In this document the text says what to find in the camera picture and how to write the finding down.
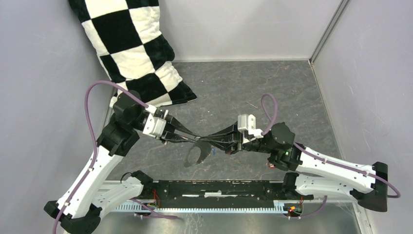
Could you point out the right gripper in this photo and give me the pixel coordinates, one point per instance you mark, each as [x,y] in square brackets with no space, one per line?
[232,133]

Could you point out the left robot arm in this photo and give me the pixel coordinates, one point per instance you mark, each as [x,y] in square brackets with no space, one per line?
[80,210]

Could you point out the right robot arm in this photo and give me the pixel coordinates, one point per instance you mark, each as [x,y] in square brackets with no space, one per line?
[308,172]

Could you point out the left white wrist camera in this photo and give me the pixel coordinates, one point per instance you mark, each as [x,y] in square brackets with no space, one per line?
[156,122]

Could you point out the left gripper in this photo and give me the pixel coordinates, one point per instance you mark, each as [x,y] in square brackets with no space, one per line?
[172,124]

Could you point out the aluminium frame rail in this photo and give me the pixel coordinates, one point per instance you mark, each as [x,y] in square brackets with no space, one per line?
[343,4]

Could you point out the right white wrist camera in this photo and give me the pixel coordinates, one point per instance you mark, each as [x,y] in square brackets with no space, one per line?
[246,125]

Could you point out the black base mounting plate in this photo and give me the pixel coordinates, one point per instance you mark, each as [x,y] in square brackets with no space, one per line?
[228,194]

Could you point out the black white checkered pillow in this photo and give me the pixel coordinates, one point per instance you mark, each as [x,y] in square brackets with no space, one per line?
[132,50]

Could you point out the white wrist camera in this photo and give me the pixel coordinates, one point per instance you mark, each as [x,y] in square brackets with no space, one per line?
[246,125]
[156,122]

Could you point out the white slotted cable duct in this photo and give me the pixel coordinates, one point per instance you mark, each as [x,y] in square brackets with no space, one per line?
[276,208]

